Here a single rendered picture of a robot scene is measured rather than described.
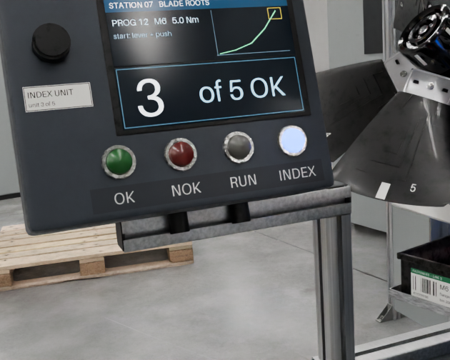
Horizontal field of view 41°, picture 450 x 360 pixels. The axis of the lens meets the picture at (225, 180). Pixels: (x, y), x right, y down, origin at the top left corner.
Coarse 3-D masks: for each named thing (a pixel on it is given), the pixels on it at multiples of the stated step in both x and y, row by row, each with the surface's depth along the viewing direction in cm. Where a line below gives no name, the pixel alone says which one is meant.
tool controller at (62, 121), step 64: (0, 0) 46; (64, 0) 47; (128, 0) 49; (192, 0) 50; (256, 0) 52; (64, 64) 47; (128, 64) 48; (192, 64) 50; (256, 64) 52; (64, 128) 46; (192, 128) 49; (256, 128) 51; (320, 128) 53; (64, 192) 46; (128, 192) 47; (192, 192) 49; (256, 192) 51
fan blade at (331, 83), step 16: (352, 64) 135; (368, 64) 131; (320, 80) 143; (336, 80) 139; (352, 80) 135; (368, 80) 132; (384, 80) 129; (320, 96) 143; (336, 96) 138; (352, 96) 135; (368, 96) 132; (384, 96) 130; (336, 112) 139; (352, 112) 136; (368, 112) 133; (336, 128) 139; (352, 128) 136; (336, 144) 139
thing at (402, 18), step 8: (400, 0) 149; (408, 0) 142; (416, 0) 135; (424, 0) 129; (400, 8) 148; (408, 8) 143; (416, 8) 135; (424, 8) 128; (400, 16) 148; (408, 16) 143; (400, 24) 148
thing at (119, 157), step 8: (104, 152) 47; (112, 152) 46; (120, 152) 46; (128, 152) 47; (104, 160) 47; (112, 160) 46; (120, 160) 46; (128, 160) 47; (104, 168) 46; (112, 168) 46; (120, 168) 46; (128, 168) 47; (112, 176) 47; (120, 176) 47
